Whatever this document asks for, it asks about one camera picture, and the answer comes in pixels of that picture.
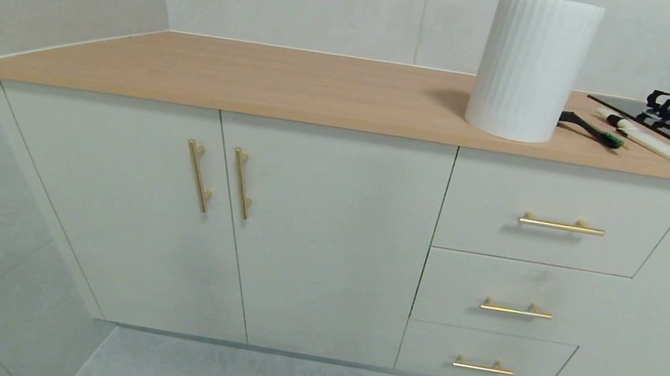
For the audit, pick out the wooden top kitchen cabinet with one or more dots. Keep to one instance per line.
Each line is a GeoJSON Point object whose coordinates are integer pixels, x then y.
{"type": "Point", "coordinates": [258, 76]}

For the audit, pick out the medium white drawer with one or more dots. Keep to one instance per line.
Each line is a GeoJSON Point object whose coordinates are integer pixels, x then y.
{"type": "Point", "coordinates": [515, 293]}

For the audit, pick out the large white drawer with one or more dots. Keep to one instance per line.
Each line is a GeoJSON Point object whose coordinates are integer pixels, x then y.
{"type": "Point", "coordinates": [550, 203]}

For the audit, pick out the small white drawer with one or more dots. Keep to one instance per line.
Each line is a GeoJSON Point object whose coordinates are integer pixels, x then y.
{"type": "Point", "coordinates": [484, 356]}

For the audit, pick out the white ribbed utensil holder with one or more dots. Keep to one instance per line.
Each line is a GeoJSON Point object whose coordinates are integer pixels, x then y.
{"type": "Point", "coordinates": [528, 70]}

